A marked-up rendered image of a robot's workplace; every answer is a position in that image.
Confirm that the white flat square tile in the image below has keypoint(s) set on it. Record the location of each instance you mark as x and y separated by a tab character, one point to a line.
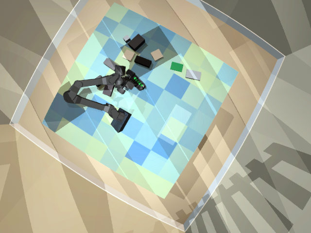
128	55

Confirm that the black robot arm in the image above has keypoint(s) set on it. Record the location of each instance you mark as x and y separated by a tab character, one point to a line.
71	96

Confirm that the flat green rectangular block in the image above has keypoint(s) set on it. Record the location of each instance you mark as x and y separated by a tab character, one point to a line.
176	66

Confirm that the cream flat square block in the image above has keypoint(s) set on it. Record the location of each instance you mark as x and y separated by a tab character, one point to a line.
156	54

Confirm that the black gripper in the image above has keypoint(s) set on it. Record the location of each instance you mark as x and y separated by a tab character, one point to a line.
130	74

